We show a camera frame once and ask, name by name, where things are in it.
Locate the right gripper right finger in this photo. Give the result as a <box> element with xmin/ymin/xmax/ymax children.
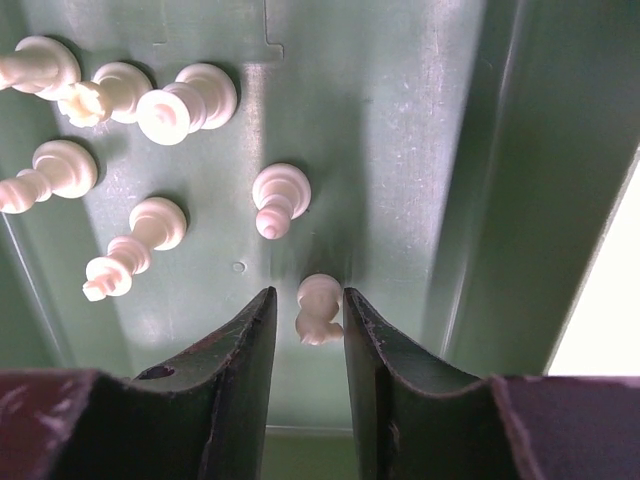
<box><xmin>343</xmin><ymin>287</ymin><xmax>520</xmax><ymax>479</ymax></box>

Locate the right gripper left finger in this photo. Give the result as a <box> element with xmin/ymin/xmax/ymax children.
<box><xmin>64</xmin><ymin>287</ymin><xmax>277</xmax><ymax>479</ymax></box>

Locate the white king piece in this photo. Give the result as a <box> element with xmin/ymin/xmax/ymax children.
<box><xmin>82</xmin><ymin>197</ymin><xmax>187</xmax><ymax>302</ymax></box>

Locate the white bishop piece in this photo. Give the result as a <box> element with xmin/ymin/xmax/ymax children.
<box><xmin>1</xmin><ymin>140</ymin><xmax>98</xmax><ymax>214</ymax></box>
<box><xmin>252</xmin><ymin>163</ymin><xmax>312</xmax><ymax>240</ymax></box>

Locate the dark green tray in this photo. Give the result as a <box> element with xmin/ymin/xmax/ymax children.
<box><xmin>1</xmin><ymin>1</ymin><xmax>639</xmax><ymax>479</ymax></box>

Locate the white rook piece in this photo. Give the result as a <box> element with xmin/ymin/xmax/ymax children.
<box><xmin>57</xmin><ymin>62</ymin><xmax>153</xmax><ymax>128</ymax></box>

